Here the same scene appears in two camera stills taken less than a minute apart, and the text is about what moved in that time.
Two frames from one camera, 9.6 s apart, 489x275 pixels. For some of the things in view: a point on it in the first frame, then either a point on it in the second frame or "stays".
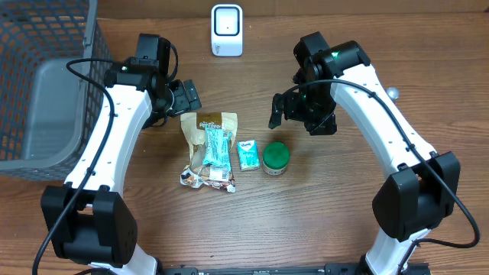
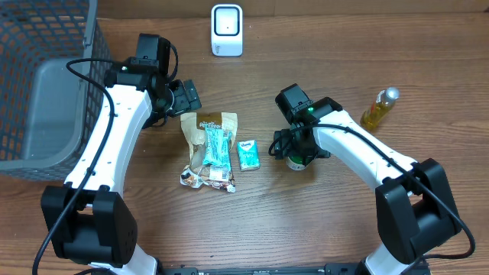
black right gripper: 289,105 to 302,153
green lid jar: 276,156 to 296,162
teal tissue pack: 248,155 stays
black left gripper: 186,101 stays
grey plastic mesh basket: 49,111 stays
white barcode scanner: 227,30 stays
